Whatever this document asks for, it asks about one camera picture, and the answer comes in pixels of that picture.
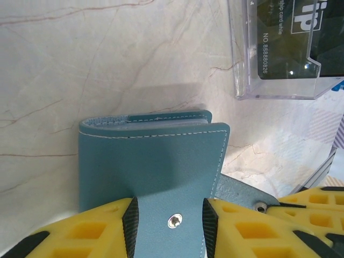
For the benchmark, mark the aluminium frame side rail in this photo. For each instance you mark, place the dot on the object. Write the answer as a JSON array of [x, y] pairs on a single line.
[[322, 172]]

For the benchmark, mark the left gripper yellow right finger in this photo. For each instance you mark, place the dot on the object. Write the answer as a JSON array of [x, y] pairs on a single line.
[[242, 242]]

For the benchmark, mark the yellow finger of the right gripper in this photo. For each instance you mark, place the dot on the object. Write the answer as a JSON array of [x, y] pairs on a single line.
[[333, 223], [298, 197]]

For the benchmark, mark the small blue plastic object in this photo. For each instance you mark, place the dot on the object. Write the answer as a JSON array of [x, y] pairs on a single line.
[[340, 86]]

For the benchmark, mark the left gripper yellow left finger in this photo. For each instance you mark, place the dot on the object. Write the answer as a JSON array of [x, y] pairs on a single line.
[[80, 236]]

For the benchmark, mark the clear acrylic card box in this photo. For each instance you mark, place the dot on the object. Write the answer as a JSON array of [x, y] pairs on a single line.
[[242, 80]]

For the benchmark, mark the blue leather card holder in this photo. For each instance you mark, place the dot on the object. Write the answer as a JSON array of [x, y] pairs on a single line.
[[150, 161]]

